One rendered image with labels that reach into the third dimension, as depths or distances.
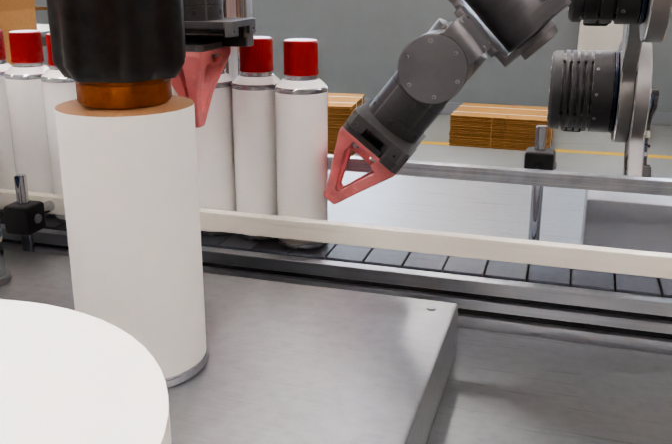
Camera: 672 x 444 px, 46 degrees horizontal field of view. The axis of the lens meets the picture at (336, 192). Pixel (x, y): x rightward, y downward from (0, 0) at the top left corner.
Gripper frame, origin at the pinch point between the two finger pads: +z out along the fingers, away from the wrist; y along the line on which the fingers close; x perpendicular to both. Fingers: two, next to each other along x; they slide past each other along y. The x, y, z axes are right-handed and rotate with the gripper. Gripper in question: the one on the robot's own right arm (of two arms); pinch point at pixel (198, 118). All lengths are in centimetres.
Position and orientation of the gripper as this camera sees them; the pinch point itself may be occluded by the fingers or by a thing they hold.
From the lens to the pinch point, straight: 76.0
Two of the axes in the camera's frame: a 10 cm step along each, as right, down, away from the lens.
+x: 2.8, -2.6, 9.2
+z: 0.1, 9.6, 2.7
